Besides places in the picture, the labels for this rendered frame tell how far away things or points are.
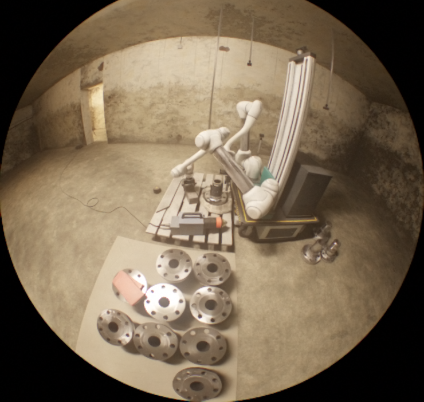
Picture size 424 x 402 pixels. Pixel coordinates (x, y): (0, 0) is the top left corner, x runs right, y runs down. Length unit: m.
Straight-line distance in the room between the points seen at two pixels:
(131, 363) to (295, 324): 1.28
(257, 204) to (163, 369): 1.37
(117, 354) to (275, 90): 4.74
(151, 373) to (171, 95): 4.42
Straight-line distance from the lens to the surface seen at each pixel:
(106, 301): 1.41
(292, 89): 1.43
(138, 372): 1.35
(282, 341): 1.39
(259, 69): 3.82
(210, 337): 0.96
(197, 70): 3.76
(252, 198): 0.97
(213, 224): 1.25
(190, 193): 1.61
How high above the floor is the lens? 1.21
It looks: 35 degrees down
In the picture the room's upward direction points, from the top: 6 degrees clockwise
